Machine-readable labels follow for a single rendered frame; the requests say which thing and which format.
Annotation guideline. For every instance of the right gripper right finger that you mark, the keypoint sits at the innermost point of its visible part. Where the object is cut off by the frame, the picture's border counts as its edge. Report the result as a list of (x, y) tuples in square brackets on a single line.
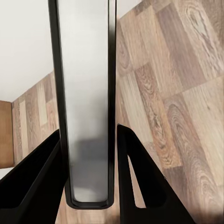
[(162, 204)]

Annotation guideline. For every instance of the hardback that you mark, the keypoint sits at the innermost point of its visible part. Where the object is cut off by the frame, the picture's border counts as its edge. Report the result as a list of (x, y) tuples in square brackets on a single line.
[(83, 38)]

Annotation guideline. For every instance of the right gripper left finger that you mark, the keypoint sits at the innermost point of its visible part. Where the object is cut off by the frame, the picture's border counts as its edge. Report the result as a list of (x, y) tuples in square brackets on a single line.
[(31, 192)]

